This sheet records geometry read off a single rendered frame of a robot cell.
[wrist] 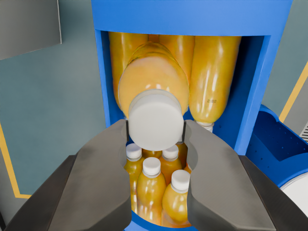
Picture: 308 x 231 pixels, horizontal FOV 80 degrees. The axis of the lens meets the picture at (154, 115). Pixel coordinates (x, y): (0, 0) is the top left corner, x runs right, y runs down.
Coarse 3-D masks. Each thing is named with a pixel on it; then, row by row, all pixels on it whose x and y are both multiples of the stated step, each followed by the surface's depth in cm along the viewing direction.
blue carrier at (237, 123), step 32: (96, 0) 22; (128, 0) 19; (160, 0) 18; (192, 0) 17; (224, 0) 17; (256, 0) 18; (288, 0) 20; (96, 32) 27; (128, 32) 20; (160, 32) 19; (192, 32) 18; (224, 32) 18; (256, 32) 19; (256, 64) 33; (256, 96) 25; (224, 128) 45
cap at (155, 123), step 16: (144, 96) 13; (160, 96) 13; (144, 112) 12; (160, 112) 12; (176, 112) 12; (128, 128) 12; (144, 128) 13; (160, 128) 13; (176, 128) 12; (144, 144) 13; (160, 144) 13
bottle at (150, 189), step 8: (144, 176) 41; (152, 176) 40; (160, 176) 41; (144, 184) 40; (152, 184) 40; (160, 184) 41; (144, 192) 41; (152, 192) 40; (160, 192) 41; (144, 200) 41; (152, 200) 41; (160, 200) 42; (144, 208) 43; (152, 208) 42; (160, 208) 43; (144, 216) 44; (152, 216) 43; (160, 216) 45; (160, 224) 46
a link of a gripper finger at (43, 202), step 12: (72, 156) 9; (60, 168) 8; (48, 180) 8; (60, 180) 8; (36, 192) 7; (48, 192) 7; (60, 192) 7; (24, 204) 7; (36, 204) 7; (48, 204) 7; (24, 216) 6; (36, 216) 6; (48, 216) 6; (12, 228) 6; (24, 228) 6; (36, 228) 6; (48, 228) 6
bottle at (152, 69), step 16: (144, 48) 23; (160, 48) 23; (128, 64) 19; (144, 64) 16; (160, 64) 16; (176, 64) 17; (128, 80) 16; (144, 80) 15; (160, 80) 15; (176, 80) 15; (128, 96) 15; (176, 96) 15; (128, 112) 14
